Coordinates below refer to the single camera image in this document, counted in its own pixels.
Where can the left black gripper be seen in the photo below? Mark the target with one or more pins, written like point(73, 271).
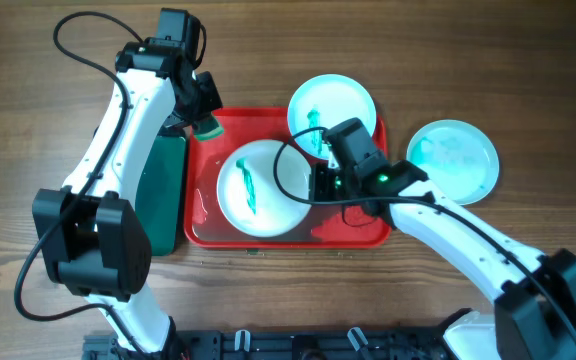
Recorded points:
point(213, 102)

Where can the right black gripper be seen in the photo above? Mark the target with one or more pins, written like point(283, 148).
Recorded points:
point(319, 191)

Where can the green yellow sponge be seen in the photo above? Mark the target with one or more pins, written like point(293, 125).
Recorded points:
point(207, 128)

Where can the white plate green smear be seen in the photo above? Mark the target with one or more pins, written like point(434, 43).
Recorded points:
point(458, 157)

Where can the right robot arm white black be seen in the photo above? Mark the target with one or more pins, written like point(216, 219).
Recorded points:
point(533, 294)

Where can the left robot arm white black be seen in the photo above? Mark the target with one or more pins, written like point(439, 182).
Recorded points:
point(90, 236)

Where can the red plastic tray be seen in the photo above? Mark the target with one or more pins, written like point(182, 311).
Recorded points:
point(206, 226)

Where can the dark green tray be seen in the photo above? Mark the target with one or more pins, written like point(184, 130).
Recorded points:
point(160, 192)

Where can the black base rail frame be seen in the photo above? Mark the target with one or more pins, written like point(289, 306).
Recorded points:
point(399, 343)

